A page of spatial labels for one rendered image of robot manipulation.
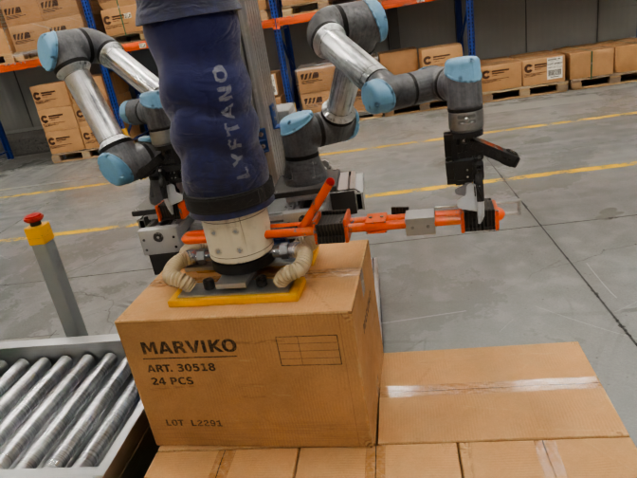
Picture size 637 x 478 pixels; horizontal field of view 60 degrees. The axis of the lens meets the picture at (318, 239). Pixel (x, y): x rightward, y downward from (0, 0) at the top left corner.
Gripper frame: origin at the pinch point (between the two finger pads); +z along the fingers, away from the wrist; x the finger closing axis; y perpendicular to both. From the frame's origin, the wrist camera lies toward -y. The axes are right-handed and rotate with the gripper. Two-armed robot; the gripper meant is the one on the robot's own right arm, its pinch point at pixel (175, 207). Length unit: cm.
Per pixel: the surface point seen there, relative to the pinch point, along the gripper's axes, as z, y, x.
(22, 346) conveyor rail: 48, -76, -2
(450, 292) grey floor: 108, 81, 132
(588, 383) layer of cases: 54, 116, -20
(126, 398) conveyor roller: 53, -20, -26
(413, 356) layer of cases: 54, 69, -6
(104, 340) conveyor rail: 48, -42, 1
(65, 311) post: 43, -67, 16
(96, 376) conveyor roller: 53, -38, -14
